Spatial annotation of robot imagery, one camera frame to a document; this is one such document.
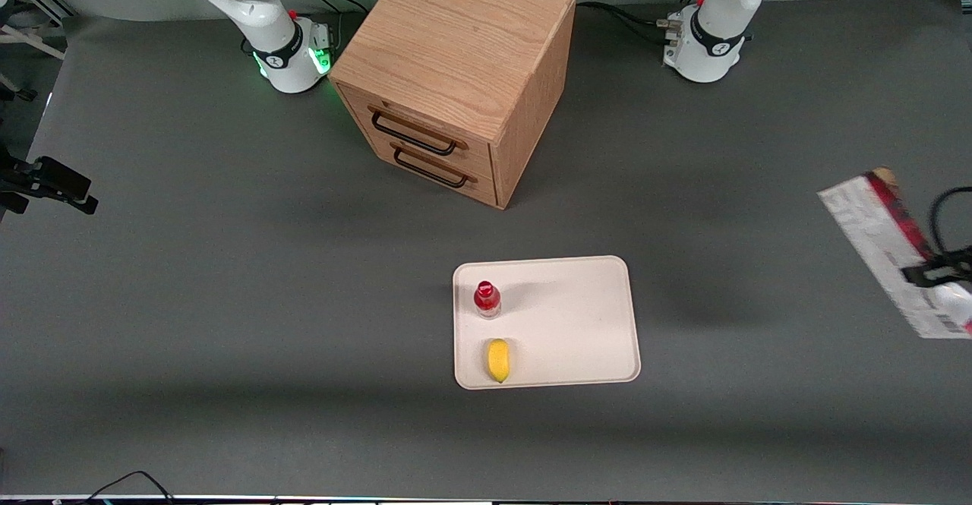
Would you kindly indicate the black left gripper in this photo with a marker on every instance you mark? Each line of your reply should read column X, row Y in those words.
column 944, row 269

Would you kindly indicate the red cookie box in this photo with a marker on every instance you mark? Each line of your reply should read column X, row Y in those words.
column 873, row 224

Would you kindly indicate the cream plastic tray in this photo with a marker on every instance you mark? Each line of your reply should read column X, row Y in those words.
column 569, row 323

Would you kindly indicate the yellow lemon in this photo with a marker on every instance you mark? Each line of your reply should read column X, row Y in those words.
column 498, row 360

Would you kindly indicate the small red-capped bottle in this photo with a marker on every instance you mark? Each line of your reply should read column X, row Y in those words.
column 487, row 298

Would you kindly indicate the narrow wooden drawer front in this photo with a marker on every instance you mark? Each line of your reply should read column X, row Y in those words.
column 448, row 167

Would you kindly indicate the wooden two-drawer cabinet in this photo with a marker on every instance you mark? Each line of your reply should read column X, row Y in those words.
column 463, row 42

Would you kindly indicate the wide wooden drawer front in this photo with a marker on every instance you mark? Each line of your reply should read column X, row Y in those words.
column 425, row 121

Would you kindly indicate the aluminium frame profile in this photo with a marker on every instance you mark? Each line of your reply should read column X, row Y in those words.
column 34, row 0

